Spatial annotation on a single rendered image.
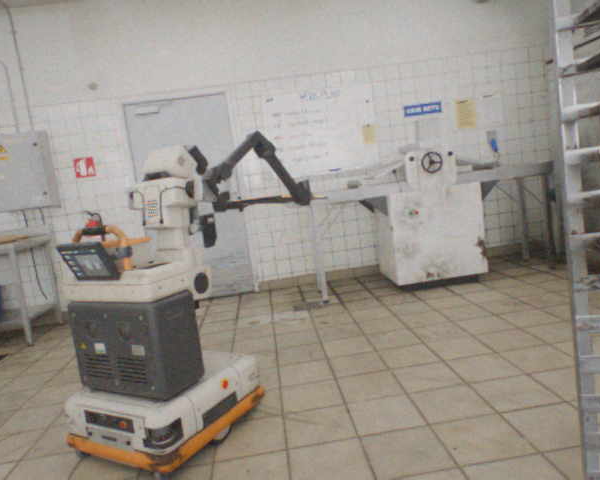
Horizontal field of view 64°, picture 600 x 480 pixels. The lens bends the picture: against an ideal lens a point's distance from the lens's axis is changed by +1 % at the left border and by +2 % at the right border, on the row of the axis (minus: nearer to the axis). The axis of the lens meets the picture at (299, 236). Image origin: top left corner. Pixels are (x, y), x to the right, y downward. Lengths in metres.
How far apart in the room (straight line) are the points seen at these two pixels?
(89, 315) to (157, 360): 0.40
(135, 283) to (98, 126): 3.32
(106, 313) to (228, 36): 3.51
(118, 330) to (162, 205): 0.58
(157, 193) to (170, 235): 0.21
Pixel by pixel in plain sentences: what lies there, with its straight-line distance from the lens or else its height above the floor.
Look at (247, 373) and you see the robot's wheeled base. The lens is 2.34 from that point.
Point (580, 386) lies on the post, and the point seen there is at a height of 0.54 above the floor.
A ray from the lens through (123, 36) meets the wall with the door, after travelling 5.21.
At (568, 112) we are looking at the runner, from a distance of 1.17.
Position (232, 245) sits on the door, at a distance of 4.94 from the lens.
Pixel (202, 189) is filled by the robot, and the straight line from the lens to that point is 2.19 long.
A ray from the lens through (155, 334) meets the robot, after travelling 1.96.
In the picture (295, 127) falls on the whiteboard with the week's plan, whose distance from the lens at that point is 4.90.
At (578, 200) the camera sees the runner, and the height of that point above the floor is 0.96.
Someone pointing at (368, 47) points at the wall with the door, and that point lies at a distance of 5.17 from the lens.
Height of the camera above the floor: 1.08
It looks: 7 degrees down
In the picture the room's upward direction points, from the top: 8 degrees counter-clockwise
